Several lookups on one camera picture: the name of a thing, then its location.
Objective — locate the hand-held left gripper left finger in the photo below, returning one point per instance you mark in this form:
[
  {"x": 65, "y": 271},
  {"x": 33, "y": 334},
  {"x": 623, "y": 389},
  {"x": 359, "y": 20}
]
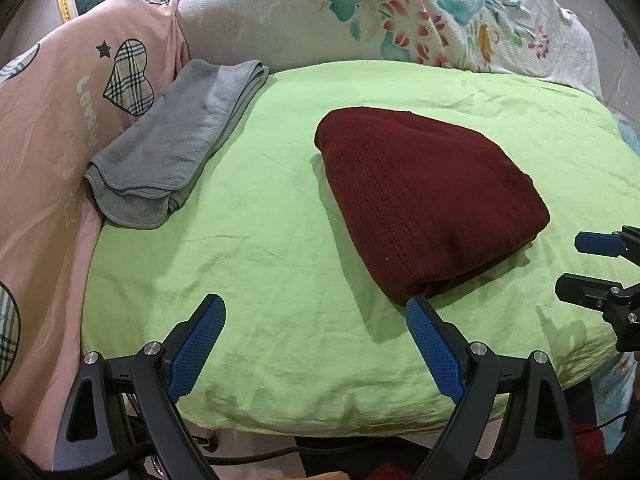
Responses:
[{"x": 197, "y": 350}]

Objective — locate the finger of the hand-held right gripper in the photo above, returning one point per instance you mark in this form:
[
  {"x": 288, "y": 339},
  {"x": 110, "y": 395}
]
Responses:
[
  {"x": 580, "y": 287},
  {"x": 597, "y": 243}
]

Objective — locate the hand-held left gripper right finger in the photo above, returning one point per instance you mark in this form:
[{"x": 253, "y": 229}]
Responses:
[{"x": 435, "y": 345}]

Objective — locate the maroon knit sweater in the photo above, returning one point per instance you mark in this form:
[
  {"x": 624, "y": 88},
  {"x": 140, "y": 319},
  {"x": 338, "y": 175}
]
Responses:
[{"x": 425, "y": 185}]

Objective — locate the light green bed sheet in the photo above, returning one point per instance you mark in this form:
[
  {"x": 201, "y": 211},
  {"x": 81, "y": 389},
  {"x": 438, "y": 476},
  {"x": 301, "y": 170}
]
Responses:
[{"x": 250, "y": 210}]

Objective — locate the red cloth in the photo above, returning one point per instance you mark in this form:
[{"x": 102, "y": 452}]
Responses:
[{"x": 592, "y": 450}]

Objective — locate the grey towel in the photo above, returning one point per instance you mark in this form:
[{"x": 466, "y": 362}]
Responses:
[{"x": 160, "y": 145}]

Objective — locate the pink quilt with plaid hearts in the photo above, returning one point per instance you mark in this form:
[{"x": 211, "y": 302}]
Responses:
[{"x": 50, "y": 135}]

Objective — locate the white floral quilt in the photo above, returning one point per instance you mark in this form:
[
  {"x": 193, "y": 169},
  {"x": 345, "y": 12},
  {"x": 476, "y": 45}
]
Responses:
[{"x": 280, "y": 15}]

